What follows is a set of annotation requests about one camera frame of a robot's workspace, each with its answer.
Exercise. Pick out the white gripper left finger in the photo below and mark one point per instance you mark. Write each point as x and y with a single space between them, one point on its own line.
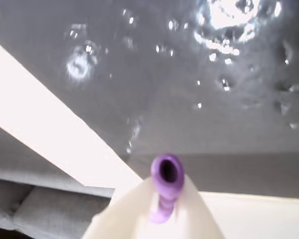
124 214

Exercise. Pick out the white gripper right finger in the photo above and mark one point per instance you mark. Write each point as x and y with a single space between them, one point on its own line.
196 214

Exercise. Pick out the purple ribbed pen grip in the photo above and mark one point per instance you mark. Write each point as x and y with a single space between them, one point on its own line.
167 171

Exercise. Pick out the grey fabric sofa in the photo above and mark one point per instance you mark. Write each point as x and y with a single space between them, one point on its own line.
40 209

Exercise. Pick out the dark grey plastic table cover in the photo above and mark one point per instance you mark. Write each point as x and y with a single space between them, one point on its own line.
164 87

